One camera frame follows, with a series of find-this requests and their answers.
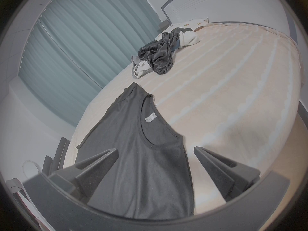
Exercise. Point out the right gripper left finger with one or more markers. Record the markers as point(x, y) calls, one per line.
point(96, 172)

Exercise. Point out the blue-green curtain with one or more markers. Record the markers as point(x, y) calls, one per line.
point(108, 28)
point(48, 80)

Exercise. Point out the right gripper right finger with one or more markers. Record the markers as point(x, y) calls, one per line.
point(216, 174)

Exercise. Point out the grey bedside table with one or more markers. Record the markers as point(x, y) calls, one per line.
point(164, 25)

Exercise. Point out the bed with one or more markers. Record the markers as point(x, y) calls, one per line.
point(228, 92)

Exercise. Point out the black T-shirt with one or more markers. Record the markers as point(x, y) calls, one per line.
point(144, 165)

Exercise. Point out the pile of clothes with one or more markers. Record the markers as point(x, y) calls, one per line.
point(158, 56)

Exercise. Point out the white round mirror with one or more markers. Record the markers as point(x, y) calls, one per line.
point(31, 163)

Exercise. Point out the white printed pillow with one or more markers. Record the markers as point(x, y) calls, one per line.
point(192, 23)

